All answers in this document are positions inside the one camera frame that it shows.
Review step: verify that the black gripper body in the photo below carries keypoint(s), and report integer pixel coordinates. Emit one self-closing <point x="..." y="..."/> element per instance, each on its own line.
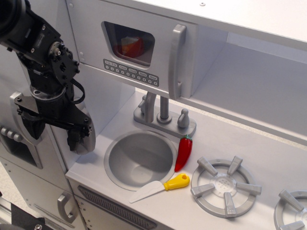
<point x="57" y="109"/>

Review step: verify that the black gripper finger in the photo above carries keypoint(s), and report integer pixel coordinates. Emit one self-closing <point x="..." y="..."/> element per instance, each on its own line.
<point x="74" y="138"/>
<point x="34" y="125"/>

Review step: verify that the grey toy microwave door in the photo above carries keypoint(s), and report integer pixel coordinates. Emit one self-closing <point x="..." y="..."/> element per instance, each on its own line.
<point x="149" y="49"/>

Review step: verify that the silver microwave door handle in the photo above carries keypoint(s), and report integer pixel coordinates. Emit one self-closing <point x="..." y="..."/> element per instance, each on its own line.
<point x="177" y="43"/>

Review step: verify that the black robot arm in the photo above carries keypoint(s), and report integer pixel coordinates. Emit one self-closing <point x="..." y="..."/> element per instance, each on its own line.
<point x="51" y="69"/>

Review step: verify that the orange toy food in microwave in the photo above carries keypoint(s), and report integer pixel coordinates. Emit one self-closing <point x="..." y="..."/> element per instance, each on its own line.
<point x="131" y="47"/>

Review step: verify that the grey ice dispenser panel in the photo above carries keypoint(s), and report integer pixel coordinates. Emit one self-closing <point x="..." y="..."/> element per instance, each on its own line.
<point x="17" y="146"/>

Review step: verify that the round silver sink basin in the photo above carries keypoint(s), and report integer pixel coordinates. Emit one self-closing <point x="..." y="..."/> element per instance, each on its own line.
<point x="139" y="157"/>

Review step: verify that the silver toy faucet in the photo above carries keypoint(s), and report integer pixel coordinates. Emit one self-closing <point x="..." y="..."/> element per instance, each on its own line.
<point x="161" y="118"/>

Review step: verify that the grey oven vent grille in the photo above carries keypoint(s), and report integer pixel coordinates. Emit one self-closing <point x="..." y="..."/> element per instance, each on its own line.
<point x="118" y="210"/>

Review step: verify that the red toy chili pepper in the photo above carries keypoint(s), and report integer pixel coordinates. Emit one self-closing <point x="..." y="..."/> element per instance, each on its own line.
<point x="184" y="152"/>

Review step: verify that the silver toy stove burner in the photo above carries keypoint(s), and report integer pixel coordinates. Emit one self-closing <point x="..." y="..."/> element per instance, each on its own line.
<point x="224" y="188"/>

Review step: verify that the silver fridge door handle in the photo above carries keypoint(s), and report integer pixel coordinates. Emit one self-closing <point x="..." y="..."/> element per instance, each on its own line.
<point x="20" y="128"/>

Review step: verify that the silver lower door handle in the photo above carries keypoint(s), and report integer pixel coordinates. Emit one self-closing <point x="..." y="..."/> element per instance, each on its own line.
<point x="66" y="210"/>

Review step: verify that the yellow handled toy knife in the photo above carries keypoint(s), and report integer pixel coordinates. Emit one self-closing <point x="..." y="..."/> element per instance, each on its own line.
<point x="180" y="181"/>

